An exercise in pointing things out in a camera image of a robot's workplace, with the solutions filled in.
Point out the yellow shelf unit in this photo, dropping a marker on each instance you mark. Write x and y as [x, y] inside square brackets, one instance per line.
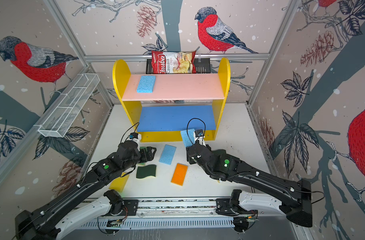
[120, 77]

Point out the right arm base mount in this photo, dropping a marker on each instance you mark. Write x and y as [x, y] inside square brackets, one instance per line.
[231, 207]

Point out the dark green wavy sponge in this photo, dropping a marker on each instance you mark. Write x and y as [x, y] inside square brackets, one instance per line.
[146, 171]
[219, 152]

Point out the orange sponge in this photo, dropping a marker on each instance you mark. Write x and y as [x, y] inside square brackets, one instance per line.
[179, 174]

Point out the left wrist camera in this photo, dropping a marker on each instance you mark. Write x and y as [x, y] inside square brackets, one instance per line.
[135, 137]

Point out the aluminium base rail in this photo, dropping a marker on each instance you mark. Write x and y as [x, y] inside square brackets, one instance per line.
[149, 214]

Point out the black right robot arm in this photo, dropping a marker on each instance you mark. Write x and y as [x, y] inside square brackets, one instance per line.
[296, 197]

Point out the light blue sponge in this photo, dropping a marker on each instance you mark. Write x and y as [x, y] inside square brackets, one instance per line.
[146, 84]
[167, 154]
[188, 137]

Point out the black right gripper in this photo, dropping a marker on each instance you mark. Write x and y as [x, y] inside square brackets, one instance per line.
[188, 151]

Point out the pink upper shelf board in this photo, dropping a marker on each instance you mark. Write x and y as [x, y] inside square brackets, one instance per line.
[190, 87]

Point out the red cassava chips bag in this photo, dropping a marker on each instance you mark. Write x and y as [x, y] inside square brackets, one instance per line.
[173, 62]

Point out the dark green wavy sponge right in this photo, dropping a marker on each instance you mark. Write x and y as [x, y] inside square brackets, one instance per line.
[219, 152]

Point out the yellow sponge left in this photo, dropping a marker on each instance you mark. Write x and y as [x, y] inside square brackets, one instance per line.
[119, 183]

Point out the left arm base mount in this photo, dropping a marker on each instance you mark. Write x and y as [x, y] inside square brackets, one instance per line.
[114, 205]

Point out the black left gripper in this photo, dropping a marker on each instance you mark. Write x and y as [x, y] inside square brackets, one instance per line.
[150, 153]

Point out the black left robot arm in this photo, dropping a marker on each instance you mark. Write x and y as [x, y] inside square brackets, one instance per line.
[41, 223]

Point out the dark green wavy sponge left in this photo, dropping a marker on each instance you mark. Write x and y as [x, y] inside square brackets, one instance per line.
[146, 171]

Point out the white mesh wall tray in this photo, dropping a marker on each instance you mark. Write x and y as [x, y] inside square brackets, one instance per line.
[71, 103]

